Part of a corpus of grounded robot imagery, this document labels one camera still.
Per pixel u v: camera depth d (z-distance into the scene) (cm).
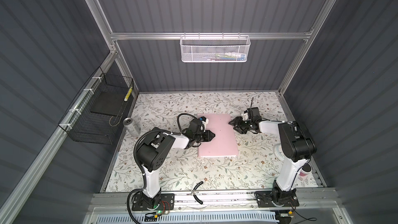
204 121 89
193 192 77
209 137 84
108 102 78
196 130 77
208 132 85
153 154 51
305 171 77
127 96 81
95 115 72
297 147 51
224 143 94
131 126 87
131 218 68
